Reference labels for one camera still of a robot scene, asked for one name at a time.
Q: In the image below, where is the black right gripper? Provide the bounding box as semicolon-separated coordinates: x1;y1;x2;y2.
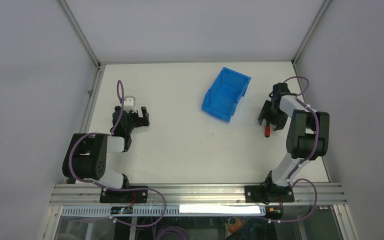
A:
258;100;288;131

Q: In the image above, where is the red handled screwdriver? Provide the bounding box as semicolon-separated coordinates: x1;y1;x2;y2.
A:
264;122;271;138

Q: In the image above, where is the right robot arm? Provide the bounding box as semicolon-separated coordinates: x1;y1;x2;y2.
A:
257;82;330;203

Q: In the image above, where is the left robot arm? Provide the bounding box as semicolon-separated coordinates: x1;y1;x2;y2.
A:
62;106;150;203

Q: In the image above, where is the blue plastic bin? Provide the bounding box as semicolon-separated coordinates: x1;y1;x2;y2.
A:
201;67;252;123

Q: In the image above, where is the small green circuit board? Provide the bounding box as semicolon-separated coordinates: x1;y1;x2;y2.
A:
110;206;133;215

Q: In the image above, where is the orange object below table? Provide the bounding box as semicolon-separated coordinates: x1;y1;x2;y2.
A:
225;216;248;237

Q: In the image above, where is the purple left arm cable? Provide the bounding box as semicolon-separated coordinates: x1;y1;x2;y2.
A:
67;80;167;228

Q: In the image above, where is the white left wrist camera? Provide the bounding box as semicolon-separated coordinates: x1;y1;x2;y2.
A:
123;95;137;113

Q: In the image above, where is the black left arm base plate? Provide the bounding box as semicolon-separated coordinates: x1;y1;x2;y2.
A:
99;186;148;204

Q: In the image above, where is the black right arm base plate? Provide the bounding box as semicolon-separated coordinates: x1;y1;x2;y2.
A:
244;185;295;204

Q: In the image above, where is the white slotted cable duct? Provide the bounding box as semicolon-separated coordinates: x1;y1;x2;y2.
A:
61;204;266;218

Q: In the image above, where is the aluminium front rail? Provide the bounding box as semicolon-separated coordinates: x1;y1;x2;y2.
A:
49;182;347;206

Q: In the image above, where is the coiled purple cable below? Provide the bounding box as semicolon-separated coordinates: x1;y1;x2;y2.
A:
152;225;191;240

